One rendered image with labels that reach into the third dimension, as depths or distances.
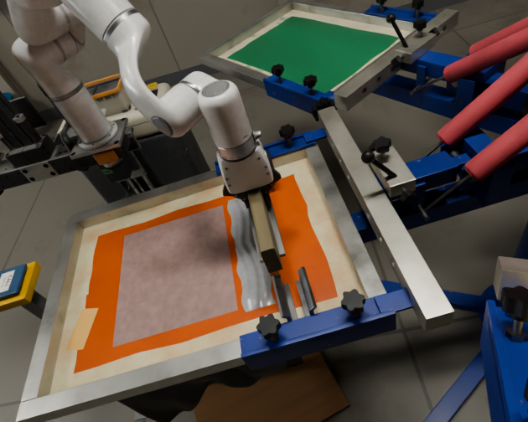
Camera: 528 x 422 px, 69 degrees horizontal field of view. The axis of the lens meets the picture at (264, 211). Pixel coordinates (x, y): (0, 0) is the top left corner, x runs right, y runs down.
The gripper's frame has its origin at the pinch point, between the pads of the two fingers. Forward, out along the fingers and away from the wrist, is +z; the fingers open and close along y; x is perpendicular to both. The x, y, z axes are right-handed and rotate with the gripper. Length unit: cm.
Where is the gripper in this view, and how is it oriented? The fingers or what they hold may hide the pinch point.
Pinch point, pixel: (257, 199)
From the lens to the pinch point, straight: 86.2
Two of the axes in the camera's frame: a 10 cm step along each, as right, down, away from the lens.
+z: 2.4, 6.5, 7.2
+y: -9.5, 2.9, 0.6
